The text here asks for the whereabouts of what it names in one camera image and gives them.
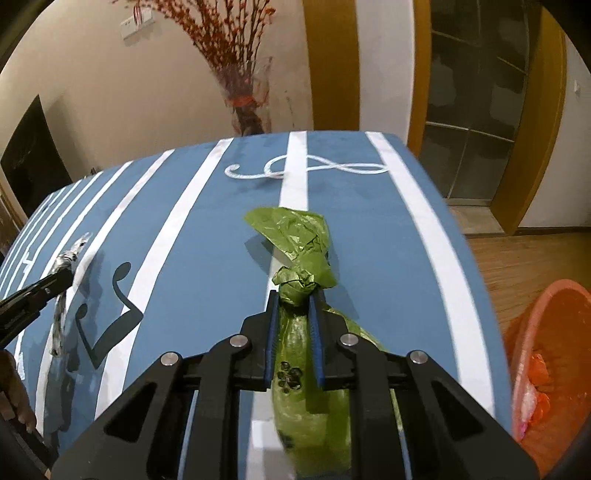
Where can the white wall outlet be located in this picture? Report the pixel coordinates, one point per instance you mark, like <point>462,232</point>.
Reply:
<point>138,25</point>

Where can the red decorative branches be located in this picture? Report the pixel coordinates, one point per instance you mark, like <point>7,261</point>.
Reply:
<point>221,37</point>

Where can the person's left hand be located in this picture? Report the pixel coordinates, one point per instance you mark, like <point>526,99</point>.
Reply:
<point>14,392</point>

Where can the orange plastic basket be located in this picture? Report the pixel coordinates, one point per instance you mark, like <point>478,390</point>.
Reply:
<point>521,332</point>

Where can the black television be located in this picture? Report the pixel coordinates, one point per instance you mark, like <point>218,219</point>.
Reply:
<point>32,157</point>

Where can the wooden wall trim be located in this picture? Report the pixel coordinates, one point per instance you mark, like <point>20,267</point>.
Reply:
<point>330,64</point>

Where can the glass panel door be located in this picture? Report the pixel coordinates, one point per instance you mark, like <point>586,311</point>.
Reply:
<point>475,92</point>

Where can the green plastic bag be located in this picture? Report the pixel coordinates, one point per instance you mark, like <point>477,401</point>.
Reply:
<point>300,249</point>

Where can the wooden door frame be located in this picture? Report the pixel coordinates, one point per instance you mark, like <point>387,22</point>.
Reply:
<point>540,138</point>

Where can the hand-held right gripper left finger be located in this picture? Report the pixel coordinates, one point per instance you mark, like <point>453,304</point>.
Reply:
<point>270,332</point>

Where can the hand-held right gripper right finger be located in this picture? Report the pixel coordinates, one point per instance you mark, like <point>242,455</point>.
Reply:
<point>318,337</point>

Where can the blue striped tablecloth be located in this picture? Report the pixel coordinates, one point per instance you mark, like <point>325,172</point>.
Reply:
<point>194,258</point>

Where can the dark vase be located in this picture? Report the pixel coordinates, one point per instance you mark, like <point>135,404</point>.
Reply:
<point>247,120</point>

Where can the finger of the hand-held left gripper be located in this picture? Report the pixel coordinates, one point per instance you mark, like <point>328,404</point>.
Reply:
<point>23,318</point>
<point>41,288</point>

